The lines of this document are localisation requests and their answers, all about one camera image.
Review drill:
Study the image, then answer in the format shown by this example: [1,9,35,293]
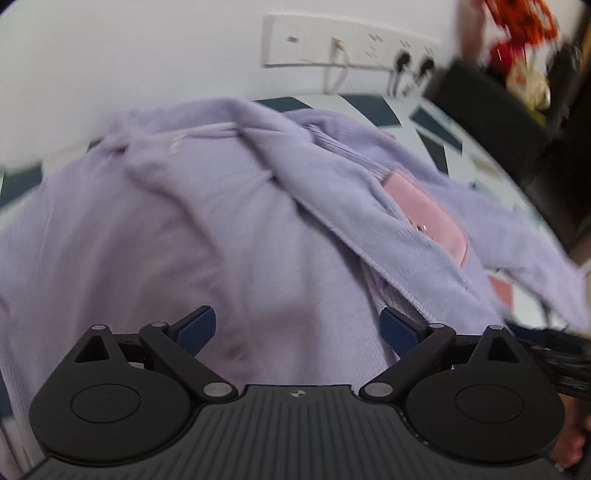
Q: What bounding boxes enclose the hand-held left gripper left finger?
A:
[70,305,238,404]

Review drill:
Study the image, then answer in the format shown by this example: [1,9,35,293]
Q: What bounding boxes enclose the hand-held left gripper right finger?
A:
[356,305,524,404]

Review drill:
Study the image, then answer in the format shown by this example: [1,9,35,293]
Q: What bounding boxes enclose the lavender sweatshirt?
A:
[0,96,591,480]

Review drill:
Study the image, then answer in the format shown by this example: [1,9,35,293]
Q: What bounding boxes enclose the person's right hand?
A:
[551,399,591,472]

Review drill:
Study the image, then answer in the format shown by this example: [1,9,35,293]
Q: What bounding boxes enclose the geometric patterned tablecloth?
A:
[0,92,573,333]

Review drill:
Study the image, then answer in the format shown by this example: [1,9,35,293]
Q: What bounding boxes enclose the black storage box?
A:
[422,59,591,243]

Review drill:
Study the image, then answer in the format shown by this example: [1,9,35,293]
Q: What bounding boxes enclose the cream printed mug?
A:
[505,65,552,112]

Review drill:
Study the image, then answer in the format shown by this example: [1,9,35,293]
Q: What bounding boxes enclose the white power socket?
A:
[416,39,446,75]
[390,34,419,72]
[360,28,393,70]

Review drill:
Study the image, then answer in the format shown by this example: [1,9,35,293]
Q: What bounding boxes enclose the red vase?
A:
[489,41,525,70]

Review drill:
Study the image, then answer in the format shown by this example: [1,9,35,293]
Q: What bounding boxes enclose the orange artificial flowers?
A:
[480,0,559,42]

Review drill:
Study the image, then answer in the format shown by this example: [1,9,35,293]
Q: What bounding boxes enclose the beige network cable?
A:
[327,39,352,94]

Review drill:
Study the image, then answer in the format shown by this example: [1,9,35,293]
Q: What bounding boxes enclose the white network wall plate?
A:
[318,21,365,70]

